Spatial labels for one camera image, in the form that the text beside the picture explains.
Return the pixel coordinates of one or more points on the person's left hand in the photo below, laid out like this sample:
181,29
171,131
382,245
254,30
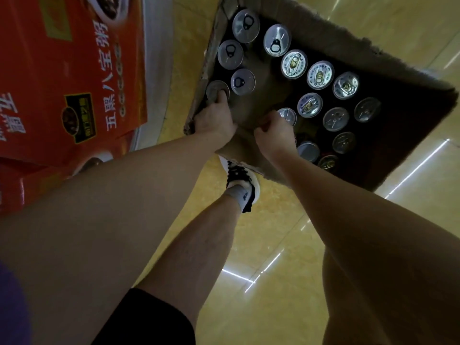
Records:
215,120

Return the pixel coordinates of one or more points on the person's right hand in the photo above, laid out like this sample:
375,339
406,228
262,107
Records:
275,138

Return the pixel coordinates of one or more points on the cans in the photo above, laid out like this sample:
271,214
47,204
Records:
320,75

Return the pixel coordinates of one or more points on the round wooden shelf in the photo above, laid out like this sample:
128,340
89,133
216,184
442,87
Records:
158,68

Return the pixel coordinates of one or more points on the brown cardboard box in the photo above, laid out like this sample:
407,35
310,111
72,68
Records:
359,35

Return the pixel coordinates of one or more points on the person's left forearm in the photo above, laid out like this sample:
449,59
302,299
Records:
90,240

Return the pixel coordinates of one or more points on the person's right forearm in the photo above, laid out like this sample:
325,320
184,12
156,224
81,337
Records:
388,255

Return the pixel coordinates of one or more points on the person's left white shoe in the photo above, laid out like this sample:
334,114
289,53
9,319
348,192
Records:
239,174

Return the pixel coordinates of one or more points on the person's left white sock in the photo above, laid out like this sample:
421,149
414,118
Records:
240,195

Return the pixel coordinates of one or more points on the person's left leg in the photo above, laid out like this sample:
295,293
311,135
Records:
194,258

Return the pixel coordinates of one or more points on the person's leg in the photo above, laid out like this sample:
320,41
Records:
194,258
341,309

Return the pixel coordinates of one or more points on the person's right leg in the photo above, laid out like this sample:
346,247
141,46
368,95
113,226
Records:
341,309

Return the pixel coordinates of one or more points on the red porridge print carton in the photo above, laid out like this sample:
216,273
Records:
21,186
54,86

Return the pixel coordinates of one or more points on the purple shirt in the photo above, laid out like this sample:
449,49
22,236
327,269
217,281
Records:
12,312

